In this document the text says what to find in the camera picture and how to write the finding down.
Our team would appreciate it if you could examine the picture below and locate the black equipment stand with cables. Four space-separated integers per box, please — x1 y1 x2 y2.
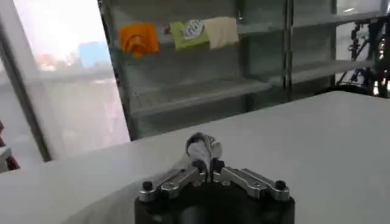
334 14 390 99

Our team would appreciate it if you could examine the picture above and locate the metal shelf rack with goods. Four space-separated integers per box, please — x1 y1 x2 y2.
96 0 385 141

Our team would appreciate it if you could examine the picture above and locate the pale shirt with colourful print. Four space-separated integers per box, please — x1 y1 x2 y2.
60 131 224 224

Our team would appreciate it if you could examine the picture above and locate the grey window frame post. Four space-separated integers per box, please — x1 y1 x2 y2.
0 0 53 163

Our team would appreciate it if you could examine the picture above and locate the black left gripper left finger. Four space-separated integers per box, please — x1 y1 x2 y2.
138 159 208 203

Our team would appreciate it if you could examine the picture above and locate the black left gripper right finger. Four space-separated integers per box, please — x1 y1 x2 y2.
210 158 291 202

